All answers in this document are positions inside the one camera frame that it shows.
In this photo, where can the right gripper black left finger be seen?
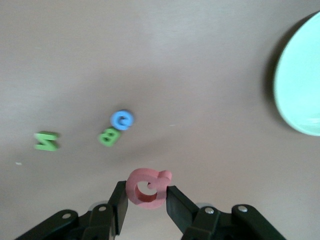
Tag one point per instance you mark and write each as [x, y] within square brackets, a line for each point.
[100, 222]

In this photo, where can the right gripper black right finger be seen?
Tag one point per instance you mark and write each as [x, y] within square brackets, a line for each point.
[200, 225]

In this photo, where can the pink foam letter Q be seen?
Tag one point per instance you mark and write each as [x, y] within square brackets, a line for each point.
[131, 186]

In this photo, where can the green foam letter B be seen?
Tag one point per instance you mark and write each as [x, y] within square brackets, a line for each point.
[115, 140]

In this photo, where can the green foam letter N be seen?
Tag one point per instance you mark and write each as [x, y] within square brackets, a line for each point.
[47, 141]

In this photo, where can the blue foam letter G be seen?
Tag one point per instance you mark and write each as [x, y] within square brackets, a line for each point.
[116, 120]

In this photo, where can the brown table cover sheet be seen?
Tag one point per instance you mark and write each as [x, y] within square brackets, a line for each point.
[150, 62]

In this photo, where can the light green plate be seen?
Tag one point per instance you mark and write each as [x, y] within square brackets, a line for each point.
[300, 87]

